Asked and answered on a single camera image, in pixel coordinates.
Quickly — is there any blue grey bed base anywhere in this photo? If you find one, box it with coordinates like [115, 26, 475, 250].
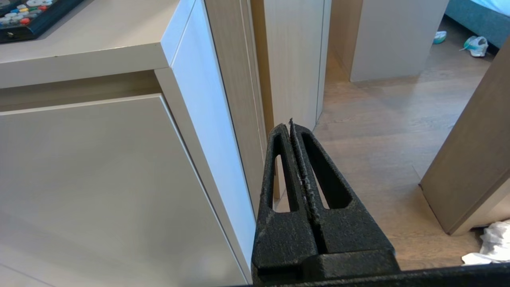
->
[445, 0, 510, 49]

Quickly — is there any beige wide cabinet door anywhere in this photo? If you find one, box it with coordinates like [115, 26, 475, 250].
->
[0, 94, 248, 287]

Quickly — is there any wood grain door frame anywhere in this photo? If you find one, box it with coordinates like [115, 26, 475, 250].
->
[203, 0, 332, 218]

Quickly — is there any beige cabinet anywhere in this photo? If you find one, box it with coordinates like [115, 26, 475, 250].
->
[0, 0, 257, 287]

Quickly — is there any brown wooden door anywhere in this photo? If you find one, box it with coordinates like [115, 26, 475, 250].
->
[419, 40, 510, 236]

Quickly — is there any black remote with coloured buttons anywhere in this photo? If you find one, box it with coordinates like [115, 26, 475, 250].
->
[0, 0, 85, 44]

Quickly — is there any white crumpled cloth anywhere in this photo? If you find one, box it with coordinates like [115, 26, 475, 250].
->
[462, 219, 510, 265]

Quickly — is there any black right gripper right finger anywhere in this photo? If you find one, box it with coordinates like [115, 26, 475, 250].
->
[290, 118, 400, 280]

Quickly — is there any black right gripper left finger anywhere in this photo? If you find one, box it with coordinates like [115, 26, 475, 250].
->
[252, 124, 319, 285]

